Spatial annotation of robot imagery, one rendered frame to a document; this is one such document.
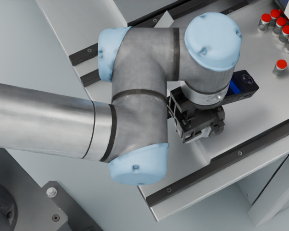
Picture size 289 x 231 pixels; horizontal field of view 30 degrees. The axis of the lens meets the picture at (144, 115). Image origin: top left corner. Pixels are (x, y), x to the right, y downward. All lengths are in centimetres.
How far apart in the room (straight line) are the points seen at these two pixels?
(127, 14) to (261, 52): 30
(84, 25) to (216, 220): 98
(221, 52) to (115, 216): 129
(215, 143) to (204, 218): 89
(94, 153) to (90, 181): 130
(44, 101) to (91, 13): 59
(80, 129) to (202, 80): 20
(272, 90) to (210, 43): 44
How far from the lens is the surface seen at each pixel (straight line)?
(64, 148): 65
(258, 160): 107
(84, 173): 198
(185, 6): 119
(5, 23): 232
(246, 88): 93
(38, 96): 64
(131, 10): 121
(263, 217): 181
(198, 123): 89
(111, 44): 73
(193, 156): 106
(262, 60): 116
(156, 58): 72
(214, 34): 72
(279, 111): 112
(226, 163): 104
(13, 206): 112
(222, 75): 75
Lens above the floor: 187
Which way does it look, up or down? 66 degrees down
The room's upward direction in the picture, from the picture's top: straight up
